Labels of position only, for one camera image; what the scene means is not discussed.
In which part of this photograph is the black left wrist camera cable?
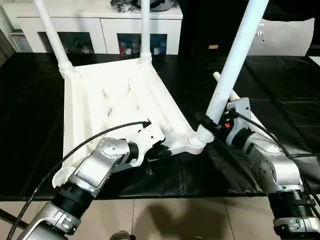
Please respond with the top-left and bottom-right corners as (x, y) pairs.
(5, 119), (153, 240)

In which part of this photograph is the grey cushion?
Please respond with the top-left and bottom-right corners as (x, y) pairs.
(246, 16), (317, 58)

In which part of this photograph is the black work mat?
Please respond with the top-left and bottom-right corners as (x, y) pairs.
(0, 51), (320, 201)

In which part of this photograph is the grey rounded bag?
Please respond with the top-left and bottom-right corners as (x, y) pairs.
(146, 0), (180, 11)

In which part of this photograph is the white sideboard with glass doors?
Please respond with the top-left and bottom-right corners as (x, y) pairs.
(1, 0), (185, 56)

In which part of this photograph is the dark clutter pile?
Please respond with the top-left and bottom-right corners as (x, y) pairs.
(110, 0), (138, 13)

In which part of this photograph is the white plastic table leg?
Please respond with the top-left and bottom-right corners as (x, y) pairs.
(33, 0), (76, 80)
(212, 71), (279, 141)
(195, 0), (271, 148)
(139, 0), (154, 65)

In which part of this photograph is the grey-brown curtain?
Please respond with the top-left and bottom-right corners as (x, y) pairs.
(0, 26), (15, 69)

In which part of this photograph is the white plastic table top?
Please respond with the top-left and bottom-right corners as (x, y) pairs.
(51, 56), (216, 189)

